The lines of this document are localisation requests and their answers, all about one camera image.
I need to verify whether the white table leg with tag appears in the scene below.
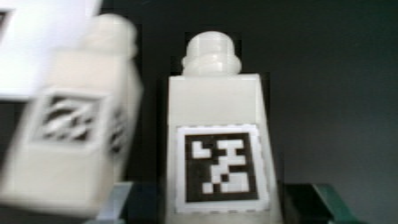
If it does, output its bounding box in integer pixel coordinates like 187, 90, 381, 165
166, 31, 283, 224

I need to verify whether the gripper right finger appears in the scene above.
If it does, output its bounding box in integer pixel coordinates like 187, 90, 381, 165
287, 184, 363, 224

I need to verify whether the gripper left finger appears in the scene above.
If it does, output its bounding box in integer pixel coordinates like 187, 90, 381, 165
83, 182, 134, 224

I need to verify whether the white table leg right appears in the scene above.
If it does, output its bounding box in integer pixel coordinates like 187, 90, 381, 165
0, 14, 145, 217

